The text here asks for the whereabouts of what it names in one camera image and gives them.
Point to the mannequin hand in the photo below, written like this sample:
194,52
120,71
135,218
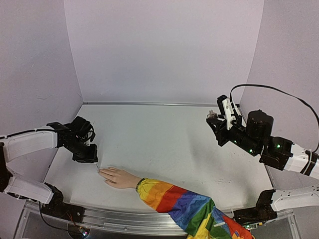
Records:
118,178

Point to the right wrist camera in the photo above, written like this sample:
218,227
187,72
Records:
229,111

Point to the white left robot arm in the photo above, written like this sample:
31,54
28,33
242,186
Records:
20,145

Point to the glitter nail polish bottle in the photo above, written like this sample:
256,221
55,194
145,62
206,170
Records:
212,115

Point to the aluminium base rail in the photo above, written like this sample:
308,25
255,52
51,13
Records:
134,223

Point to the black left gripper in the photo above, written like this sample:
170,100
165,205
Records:
92,158

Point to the rainbow coloured sleeve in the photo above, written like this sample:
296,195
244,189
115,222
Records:
197,215

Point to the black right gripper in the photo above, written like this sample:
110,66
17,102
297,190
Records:
223,130

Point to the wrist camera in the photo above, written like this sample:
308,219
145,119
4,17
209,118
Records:
89,137
229,111

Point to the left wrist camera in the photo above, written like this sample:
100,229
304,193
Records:
89,137

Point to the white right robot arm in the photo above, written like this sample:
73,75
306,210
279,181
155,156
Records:
293,169

